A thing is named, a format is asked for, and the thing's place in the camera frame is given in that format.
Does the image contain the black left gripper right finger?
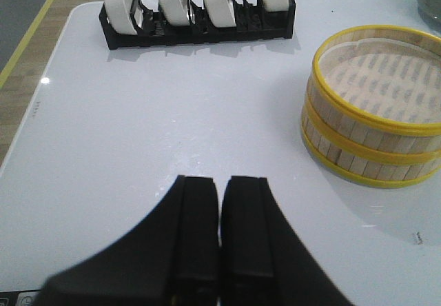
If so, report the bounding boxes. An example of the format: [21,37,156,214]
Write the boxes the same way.
[220,176,350,305]

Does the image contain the bamboo steamer basket yellow rims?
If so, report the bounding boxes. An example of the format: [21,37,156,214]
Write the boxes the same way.
[301,127,440,189]

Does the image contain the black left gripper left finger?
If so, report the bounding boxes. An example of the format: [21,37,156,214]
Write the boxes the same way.
[34,176,219,305]

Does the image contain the white steamer cloth liner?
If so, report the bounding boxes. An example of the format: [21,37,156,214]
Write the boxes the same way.
[319,39,440,124]

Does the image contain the black bowl rack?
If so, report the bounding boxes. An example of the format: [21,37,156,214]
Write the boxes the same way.
[99,0,296,50]

